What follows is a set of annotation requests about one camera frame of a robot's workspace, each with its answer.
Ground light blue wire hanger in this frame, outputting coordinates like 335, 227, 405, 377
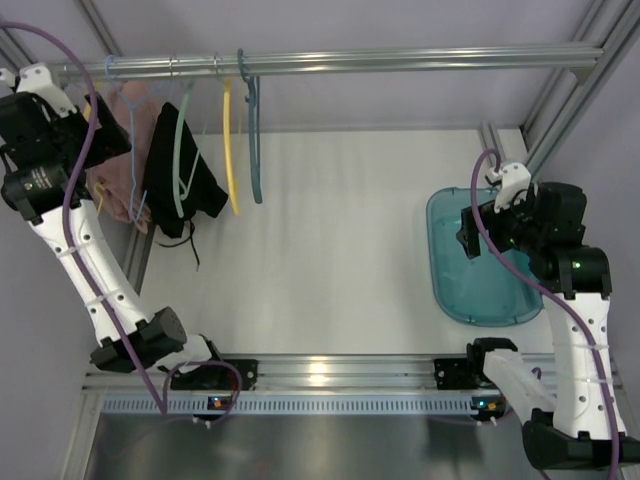
104, 54, 164, 224

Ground black trousers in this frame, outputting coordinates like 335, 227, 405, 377
143, 102, 228, 246

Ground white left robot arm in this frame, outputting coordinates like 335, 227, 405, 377
1, 92, 217, 373

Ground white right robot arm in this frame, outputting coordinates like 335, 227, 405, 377
456, 182, 639, 478

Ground yellow hanger at left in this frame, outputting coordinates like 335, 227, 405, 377
83, 98, 105, 215

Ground yellow hanger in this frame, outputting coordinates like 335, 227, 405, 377
83, 98, 105, 215
222, 78, 240, 216

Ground mint green hanger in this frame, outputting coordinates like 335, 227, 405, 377
172, 80, 211, 221

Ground teal plastic hanger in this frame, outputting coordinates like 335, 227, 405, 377
237, 49, 263, 205

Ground teal plastic bin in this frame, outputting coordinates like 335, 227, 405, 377
426, 187, 542, 328

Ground pink garment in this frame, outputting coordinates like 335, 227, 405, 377
88, 81, 160, 233

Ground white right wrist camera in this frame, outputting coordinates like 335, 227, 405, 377
485, 162, 531, 213

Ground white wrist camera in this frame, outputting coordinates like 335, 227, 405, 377
1, 62, 78, 118
485, 162, 531, 213

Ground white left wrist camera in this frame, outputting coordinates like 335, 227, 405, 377
1, 62, 78, 118

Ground aluminium right frame post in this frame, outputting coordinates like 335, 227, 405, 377
479, 0, 640, 176

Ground aluminium hanging rail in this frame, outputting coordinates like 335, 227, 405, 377
53, 42, 604, 82

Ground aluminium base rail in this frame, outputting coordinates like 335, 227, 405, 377
82, 352, 624, 419

